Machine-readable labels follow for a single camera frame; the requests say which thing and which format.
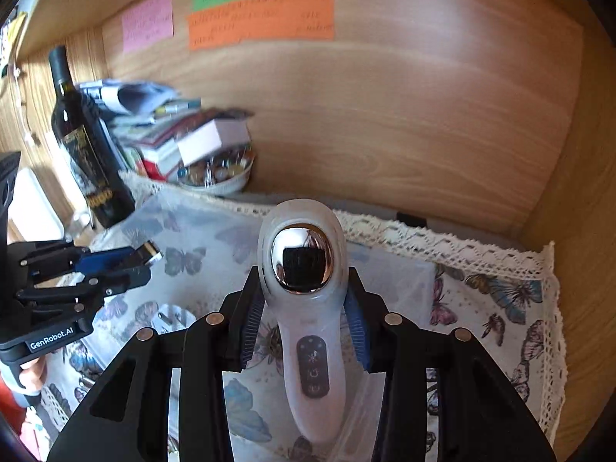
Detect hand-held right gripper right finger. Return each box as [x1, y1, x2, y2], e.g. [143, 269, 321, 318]
[341, 268, 557, 462]

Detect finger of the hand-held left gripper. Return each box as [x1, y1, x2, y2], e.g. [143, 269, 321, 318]
[74, 241, 162, 276]
[89, 264, 153, 296]

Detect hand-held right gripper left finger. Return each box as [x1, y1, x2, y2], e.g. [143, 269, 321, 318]
[47, 267, 265, 462]

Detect white facial massager device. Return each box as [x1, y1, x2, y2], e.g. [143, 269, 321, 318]
[257, 199, 348, 446]

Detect person's left hand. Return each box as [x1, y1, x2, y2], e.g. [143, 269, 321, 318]
[19, 358, 47, 393]

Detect white power plug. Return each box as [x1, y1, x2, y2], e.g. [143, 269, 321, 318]
[156, 302, 196, 336]

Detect stack of books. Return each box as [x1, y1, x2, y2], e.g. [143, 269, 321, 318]
[108, 108, 253, 182]

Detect butterfly print lace tablecloth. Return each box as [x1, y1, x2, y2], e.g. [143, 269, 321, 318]
[26, 171, 569, 462]

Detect white bowl of trinkets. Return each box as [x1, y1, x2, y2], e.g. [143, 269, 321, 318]
[176, 146, 255, 197]

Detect dark wine bottle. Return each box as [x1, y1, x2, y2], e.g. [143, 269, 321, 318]
[48, 45, 137, 230]

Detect crumpled printed papers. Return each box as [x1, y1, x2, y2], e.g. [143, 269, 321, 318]
[78, 79, 177, 117]

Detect marker pen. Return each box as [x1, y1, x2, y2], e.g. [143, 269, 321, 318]
[154, 98, 202, 117]

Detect pink sticky note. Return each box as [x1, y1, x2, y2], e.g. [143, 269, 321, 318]
[121, 0, 174, 55]

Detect orange sticky note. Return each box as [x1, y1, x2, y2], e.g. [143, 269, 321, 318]
[187, 0, 336, 52]

